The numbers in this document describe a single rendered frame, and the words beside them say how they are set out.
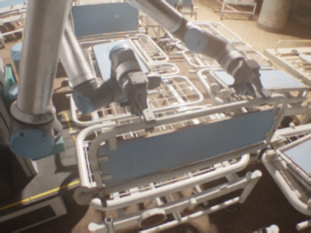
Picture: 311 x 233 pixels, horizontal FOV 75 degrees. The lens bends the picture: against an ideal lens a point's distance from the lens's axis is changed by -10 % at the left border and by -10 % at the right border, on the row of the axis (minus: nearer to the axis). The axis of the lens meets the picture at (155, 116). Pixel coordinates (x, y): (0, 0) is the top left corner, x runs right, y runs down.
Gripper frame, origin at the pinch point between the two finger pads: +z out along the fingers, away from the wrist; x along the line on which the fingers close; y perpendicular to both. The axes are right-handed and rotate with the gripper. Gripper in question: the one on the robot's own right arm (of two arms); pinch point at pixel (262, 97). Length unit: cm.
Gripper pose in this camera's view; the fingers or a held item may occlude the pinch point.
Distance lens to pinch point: 82.4
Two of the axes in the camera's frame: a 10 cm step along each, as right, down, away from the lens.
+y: -9.4, 1.8, -2.9
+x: 1.1, -6.5, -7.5
